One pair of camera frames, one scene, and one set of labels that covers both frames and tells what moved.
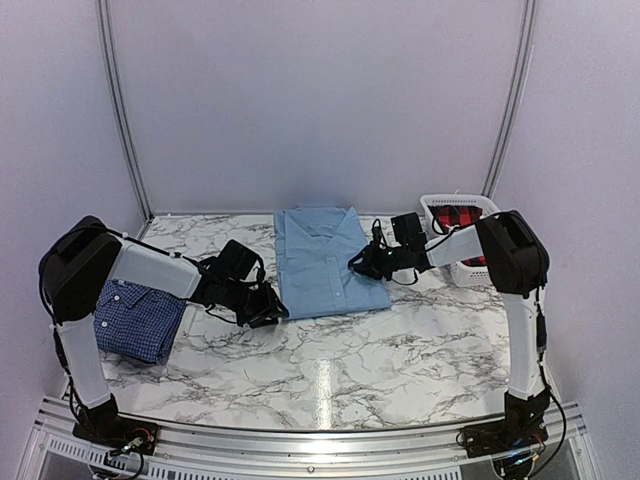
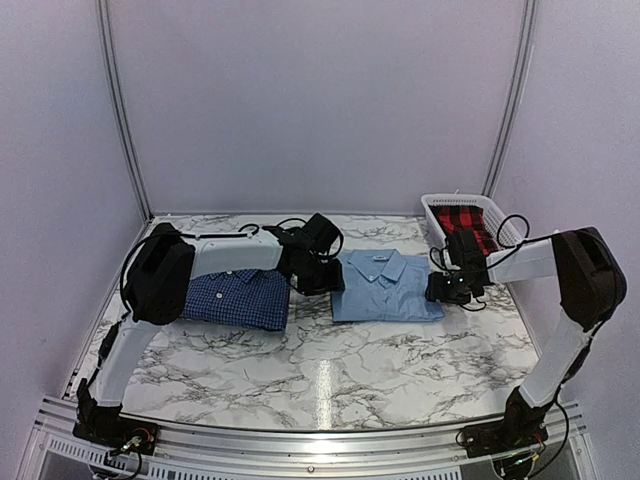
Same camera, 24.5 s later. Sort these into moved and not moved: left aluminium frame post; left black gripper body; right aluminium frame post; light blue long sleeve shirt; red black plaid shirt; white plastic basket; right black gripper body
Moved: right black gripper body; light blue long sleeve shirt; left black gripper body
Not moved: white plastic basket; left aluminium frame post; red black plaid shirt; right aluminium frame post
